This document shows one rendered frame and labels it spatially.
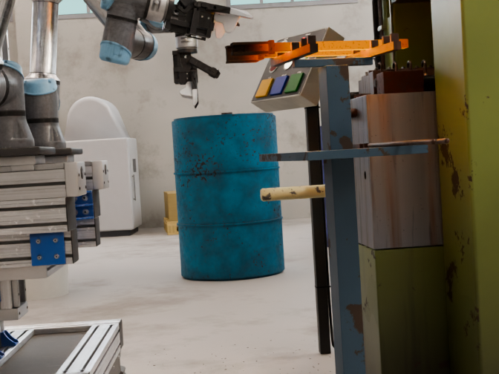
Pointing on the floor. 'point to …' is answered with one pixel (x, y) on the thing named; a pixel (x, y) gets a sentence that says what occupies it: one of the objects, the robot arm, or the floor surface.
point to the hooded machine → (76, 128)
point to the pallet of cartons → (171, 213)
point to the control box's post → (318, 235)
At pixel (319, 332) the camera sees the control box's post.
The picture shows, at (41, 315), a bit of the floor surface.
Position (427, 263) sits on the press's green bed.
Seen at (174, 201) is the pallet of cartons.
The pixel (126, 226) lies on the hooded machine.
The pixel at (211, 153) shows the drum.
